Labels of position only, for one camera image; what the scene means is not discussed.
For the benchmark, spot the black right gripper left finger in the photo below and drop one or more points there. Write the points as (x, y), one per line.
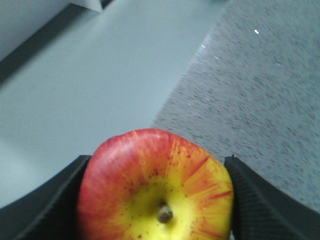
(49, 211)

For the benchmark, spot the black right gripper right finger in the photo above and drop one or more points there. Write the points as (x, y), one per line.
(263, 212)

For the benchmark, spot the red yellow apple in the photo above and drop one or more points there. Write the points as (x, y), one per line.
(151, 184)

